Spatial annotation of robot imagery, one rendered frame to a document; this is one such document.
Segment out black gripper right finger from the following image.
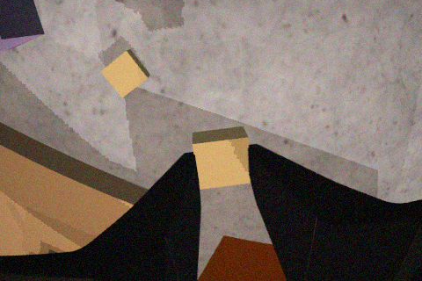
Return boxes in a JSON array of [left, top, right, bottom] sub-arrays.
[[249, 144, 422, 281]]

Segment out purple rectangular block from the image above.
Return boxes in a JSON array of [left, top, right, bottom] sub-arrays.
[[0, 0, 45, 52]]

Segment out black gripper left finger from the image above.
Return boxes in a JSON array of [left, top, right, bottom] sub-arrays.
[[0, 152, 200, 281]]

